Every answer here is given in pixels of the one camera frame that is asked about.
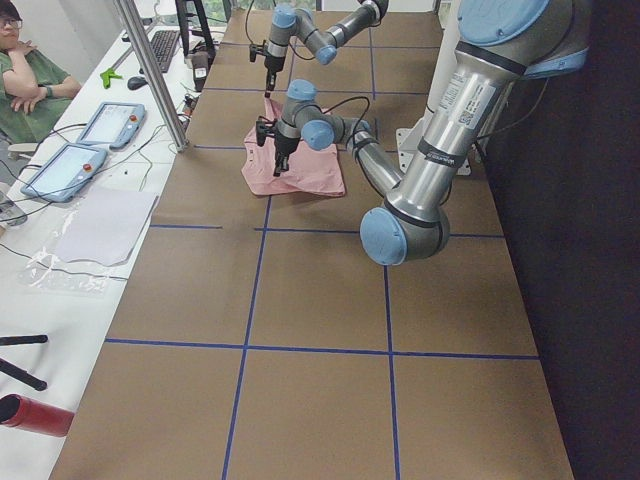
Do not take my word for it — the upper teach pendant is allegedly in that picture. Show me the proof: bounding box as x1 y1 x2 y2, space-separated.
76 101 146 150

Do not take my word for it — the teach pendant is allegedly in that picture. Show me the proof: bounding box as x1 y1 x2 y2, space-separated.
76 101 146 150
20 143 107 203

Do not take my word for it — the green plastic tool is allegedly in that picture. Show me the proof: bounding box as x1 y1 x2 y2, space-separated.
100 68 123 89

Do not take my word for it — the black camera tripod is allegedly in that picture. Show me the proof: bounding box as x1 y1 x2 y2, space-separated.
1 334 49 392

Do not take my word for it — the seated person green shirt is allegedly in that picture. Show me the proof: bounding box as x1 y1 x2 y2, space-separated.
1 1 81 144

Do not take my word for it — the pink Snoopy t-shirt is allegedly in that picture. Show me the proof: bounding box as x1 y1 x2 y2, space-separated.
241 127 346 197

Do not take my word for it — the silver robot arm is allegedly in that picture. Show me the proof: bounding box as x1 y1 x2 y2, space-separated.
249 0 389 98
256 0 593 265

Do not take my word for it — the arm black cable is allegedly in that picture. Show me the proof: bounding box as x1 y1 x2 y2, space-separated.
319 95 374 151
243 0 266 47

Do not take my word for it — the red cylinder bottle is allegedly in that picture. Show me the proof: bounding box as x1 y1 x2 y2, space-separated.
1 394 75 437

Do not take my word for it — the black computer mouse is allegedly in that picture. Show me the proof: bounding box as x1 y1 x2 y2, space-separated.
127 76 147 91

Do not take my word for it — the black keyboard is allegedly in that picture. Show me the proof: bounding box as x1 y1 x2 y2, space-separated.
150 30 180 73

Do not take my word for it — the aluminium frame post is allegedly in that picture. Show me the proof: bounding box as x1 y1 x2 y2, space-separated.
113 0 188 152

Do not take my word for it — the black electronics box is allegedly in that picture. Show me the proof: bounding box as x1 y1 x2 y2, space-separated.
190 51 209 92

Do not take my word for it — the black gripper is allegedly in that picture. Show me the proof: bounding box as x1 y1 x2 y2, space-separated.
255 117 300 177
249 41 287 98

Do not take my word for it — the lower teach pendant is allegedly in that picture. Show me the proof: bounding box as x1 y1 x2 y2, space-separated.
20 143 107 203

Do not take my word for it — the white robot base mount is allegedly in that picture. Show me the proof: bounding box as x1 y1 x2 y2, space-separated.
394 74 473 176

